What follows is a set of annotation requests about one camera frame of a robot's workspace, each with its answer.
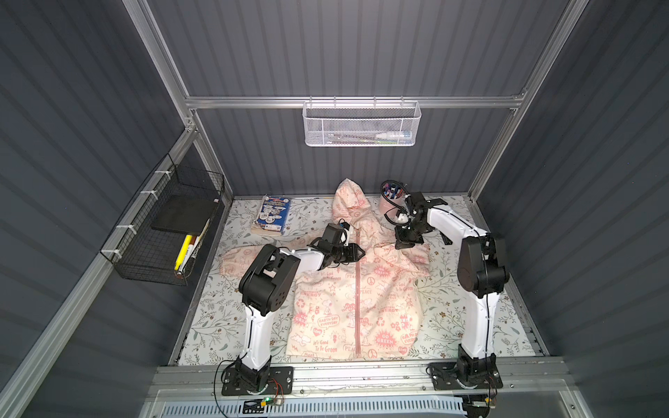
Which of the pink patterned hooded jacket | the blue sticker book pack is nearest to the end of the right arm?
the pink patterned hooded jacket

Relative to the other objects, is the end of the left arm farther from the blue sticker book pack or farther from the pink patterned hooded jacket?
the blue sticker book pack

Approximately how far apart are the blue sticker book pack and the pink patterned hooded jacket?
187 millimetres

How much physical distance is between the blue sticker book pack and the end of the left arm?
0.32 m

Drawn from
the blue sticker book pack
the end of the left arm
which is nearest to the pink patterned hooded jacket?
the end of the left arm

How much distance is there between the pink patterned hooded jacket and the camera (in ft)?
2.61

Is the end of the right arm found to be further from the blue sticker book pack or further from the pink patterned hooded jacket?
the blue sticker book pack

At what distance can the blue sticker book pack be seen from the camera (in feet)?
3.62

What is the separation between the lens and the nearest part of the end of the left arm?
783mm
